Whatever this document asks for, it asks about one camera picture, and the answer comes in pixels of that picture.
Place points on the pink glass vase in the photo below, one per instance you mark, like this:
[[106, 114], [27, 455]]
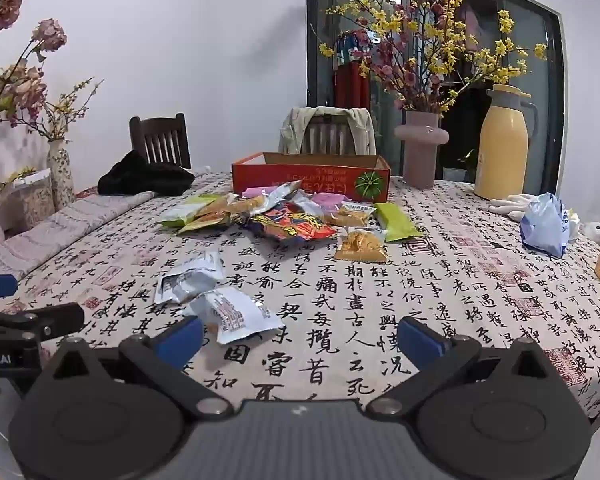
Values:
[[420, 155]]

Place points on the yellow thermos jug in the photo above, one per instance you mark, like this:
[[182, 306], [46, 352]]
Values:
[[502, 155]]

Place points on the silver snack packet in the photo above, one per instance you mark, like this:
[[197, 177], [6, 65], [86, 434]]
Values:
[[282, 191]]

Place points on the red patterned cloth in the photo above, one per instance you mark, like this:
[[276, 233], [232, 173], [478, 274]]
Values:
[[86, 193]]

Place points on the white snack packet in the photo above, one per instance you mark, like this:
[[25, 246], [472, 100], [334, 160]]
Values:
[[235, 312], [190, 280]]

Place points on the white cotton gloves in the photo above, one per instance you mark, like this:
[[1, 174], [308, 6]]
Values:
[[512, 205]]

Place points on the blue plastic bag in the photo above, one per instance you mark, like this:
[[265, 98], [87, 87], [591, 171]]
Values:
[[542, 225]]

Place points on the black fuzzy cloth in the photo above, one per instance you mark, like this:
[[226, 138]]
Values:
[[145, 177]]

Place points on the yellow flower twigs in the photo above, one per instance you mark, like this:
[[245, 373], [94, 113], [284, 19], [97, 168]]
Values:
[[62, 106]]

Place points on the dried pink roses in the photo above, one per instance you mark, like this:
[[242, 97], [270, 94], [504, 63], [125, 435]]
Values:
[[50, 35]]

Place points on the pale green snack packet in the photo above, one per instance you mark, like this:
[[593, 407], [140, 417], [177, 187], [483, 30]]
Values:
[[177, 215]]

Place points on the red chips bag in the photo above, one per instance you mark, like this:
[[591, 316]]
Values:
[[290, 225]]

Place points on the floral ceramic vase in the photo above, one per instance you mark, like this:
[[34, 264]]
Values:
[[61, 175]]

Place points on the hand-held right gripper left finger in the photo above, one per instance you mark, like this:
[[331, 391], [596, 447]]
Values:
[[180, 336]]

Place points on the beige jacket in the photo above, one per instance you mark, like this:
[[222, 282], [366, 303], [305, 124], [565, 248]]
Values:
[[292, 130]]

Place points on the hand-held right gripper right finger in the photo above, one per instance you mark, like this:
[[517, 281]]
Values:
[[420, 338]]

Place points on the patterned paper bag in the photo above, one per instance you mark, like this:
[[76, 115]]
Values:
[[30, 200]]

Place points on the pink and yellow flower branches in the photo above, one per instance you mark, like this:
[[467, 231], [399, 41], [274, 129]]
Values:
[[410, 80]]

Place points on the red hanging garment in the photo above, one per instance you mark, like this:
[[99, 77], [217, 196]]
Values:
[[350, 82]]

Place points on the dark wooden chair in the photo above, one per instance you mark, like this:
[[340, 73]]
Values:
[[160, 140]]

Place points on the red cardboard box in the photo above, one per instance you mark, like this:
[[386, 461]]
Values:
[[305, 180]]

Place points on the calligraphy printed tablecloth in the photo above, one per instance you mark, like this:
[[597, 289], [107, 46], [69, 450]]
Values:
[[330, 300]]

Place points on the brown wooden chair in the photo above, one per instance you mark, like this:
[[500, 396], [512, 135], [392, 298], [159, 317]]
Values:
[[327, 135]]

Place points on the pale striped woven cloth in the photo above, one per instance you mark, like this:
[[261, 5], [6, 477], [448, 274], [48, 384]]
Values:
[[65, 225]]

